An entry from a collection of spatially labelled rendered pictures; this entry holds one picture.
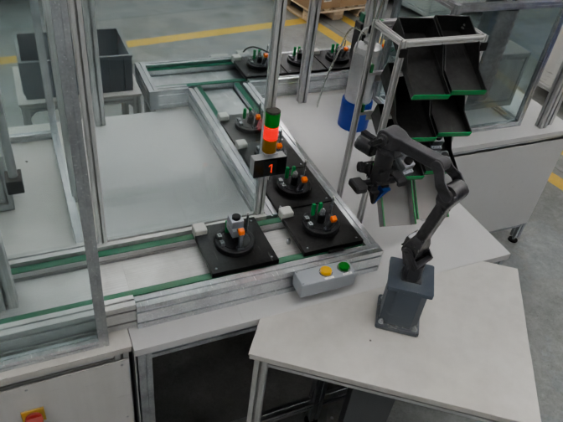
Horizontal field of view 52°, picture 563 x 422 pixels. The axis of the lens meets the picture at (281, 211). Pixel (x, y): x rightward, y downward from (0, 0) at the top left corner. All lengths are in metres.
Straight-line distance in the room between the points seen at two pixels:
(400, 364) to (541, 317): 1.80
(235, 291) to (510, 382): 0.92
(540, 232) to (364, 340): 2.48
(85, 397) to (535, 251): 2.95
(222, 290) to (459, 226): 1.10
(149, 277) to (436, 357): 0.98
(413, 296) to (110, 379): 1.00
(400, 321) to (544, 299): 1.87
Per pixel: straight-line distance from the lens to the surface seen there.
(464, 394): 1.93
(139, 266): 2.02
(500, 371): 2.04
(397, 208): 2.21
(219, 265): 1.94
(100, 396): 2.04
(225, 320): 1.93
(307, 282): 1.93
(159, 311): 1.87
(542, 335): 3.52
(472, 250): 2.42
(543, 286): 3.82
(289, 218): 2.16
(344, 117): 2.95
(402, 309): 1.93
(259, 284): 1.95
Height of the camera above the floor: 2.33
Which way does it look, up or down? 38 degrees down
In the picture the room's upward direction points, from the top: 8 degrees clockwise
